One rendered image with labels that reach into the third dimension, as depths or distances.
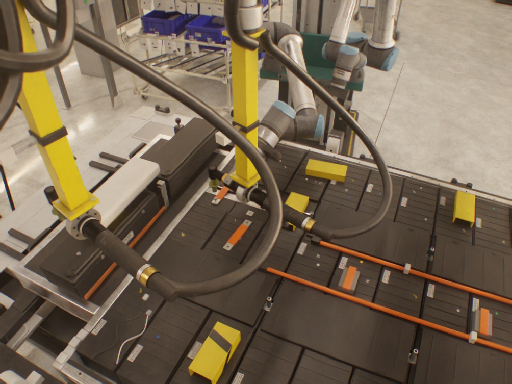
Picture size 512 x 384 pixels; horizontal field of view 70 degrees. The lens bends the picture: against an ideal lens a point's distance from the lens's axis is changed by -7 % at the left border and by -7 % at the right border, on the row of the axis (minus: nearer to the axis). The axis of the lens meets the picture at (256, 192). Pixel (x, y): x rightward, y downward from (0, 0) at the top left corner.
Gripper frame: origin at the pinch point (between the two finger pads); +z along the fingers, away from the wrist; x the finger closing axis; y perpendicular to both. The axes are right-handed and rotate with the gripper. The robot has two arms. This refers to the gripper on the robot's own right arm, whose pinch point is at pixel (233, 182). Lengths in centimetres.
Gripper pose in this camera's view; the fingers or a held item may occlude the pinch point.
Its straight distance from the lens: 134.3
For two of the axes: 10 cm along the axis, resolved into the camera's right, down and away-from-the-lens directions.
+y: -7.7, -4.3, 4.8
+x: -3.2, -3.9, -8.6
